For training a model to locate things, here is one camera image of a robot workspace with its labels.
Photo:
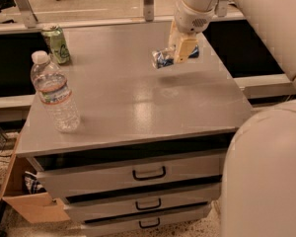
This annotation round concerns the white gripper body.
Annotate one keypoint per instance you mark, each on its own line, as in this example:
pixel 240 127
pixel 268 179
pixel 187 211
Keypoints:
pixel 191 20

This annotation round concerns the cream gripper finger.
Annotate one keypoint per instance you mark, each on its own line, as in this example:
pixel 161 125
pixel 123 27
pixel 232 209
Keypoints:
pixel 185 44
pixel 173 34

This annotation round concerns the silver blue redbull can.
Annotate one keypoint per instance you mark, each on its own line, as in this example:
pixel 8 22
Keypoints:
pixel 163 58

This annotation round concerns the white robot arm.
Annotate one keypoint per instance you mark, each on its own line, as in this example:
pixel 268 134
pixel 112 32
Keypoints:
pixel 258 196

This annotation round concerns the green soda can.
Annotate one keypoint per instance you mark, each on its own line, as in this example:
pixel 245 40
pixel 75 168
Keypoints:
pixel 56 43

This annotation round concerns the clear plastic water bottle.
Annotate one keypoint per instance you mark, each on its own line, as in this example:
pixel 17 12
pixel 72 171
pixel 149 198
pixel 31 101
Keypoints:
pixel 56 96

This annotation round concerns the grey drawer cabinet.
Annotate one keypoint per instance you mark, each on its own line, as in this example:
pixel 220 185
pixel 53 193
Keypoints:
pixel 129 109

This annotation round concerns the bottom grey drawer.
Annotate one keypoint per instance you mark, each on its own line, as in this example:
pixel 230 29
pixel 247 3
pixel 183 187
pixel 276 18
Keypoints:
pixel 146 220

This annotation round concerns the grey drawer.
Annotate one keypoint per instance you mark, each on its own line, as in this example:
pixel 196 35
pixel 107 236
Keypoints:
pixel 146 220
pixel 109 205
pixel 94 179

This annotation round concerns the top grey drawer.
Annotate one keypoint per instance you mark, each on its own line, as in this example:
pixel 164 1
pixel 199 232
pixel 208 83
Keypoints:
pixel 94 179

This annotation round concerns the middle grey drawer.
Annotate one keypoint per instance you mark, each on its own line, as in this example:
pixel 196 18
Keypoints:
pixel 109 205

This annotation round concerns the checkered cloth in box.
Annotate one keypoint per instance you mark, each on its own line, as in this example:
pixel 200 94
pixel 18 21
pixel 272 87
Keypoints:
pixel 32 184

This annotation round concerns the brown cardboard box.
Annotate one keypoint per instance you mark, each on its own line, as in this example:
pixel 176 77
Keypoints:
pixel 35 208

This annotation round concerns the right metal railing post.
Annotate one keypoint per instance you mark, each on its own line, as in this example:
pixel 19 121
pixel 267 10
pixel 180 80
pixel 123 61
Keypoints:
pixel 221 8

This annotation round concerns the metal railing post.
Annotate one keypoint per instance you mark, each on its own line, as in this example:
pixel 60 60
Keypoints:
pixel 148 10
pixel 27 13
pixel 221 8

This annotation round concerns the middle metal railing post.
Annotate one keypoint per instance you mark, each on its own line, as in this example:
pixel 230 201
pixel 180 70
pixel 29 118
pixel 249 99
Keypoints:
pixel 148 10

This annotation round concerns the left metal railing post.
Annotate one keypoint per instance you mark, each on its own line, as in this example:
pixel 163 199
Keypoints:
pixel 27 13

